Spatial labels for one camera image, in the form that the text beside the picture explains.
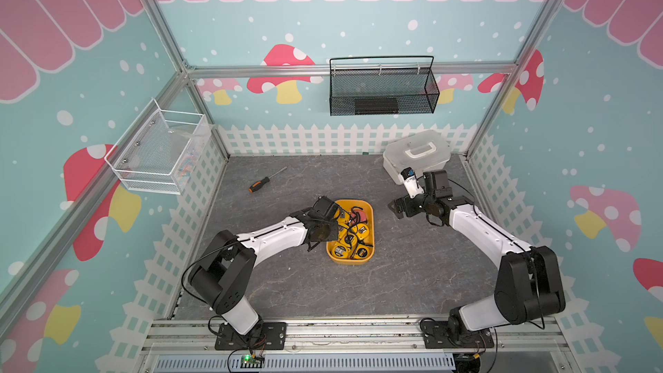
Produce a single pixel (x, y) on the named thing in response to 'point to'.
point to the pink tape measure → (357, 216)
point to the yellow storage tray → (356, 235)
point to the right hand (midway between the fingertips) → (401, 199)
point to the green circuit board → (250, 362)
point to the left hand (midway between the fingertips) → (332, 236)
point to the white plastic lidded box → (421, 151)
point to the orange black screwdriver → (255, 186)
